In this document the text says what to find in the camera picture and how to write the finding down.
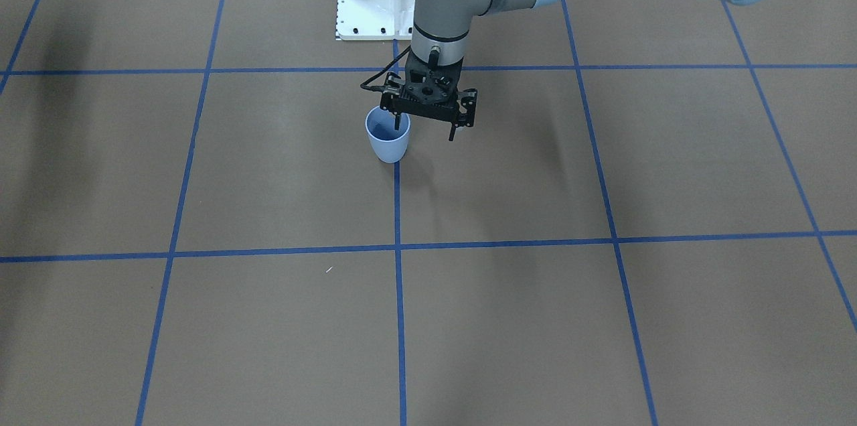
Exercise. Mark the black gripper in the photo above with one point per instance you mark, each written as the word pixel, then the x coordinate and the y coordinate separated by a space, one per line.
pixel 467 107

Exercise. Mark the blue plastic cup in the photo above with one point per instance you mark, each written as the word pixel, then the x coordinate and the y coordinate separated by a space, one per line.
pixel 388 145

